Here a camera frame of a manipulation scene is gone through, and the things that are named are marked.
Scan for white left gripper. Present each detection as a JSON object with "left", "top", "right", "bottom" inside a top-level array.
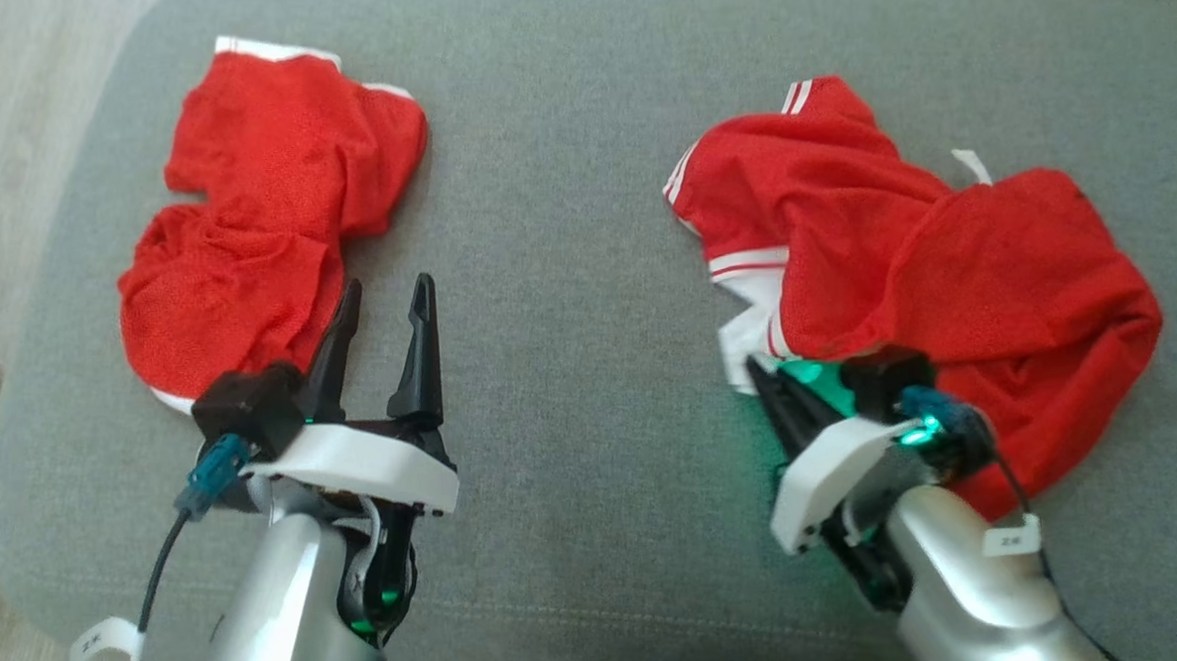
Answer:
[{"left": 231, "top": 271, "right": 461, "bottom": 526}]

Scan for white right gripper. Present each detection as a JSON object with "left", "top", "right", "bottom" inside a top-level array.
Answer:
[{"left": 744, "top": 347, "right": 932, "bottom": 559}]

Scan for red mesh shorts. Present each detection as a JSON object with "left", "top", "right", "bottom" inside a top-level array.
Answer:
[{"left": 107, "top": 27, "right": 441, "bottom": 419}]

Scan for red basketball jersey white trim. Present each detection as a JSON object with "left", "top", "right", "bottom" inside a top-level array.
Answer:
[{"left": 657, "top": 63, "right": 1172, "bottom": 536}]

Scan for grey sofa seat cushion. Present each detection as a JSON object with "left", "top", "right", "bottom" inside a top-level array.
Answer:
[{"left": 0, "top": 0, "right": 1177, "bottom": 661}]

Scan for white paper cable label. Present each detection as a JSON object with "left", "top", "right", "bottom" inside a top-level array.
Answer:
[
  {"left": 981, "top": 514, "right": 1043, "bottom": 559},
  {"left": 67, "top": 615, "right": 147, "bottom": 661}
]

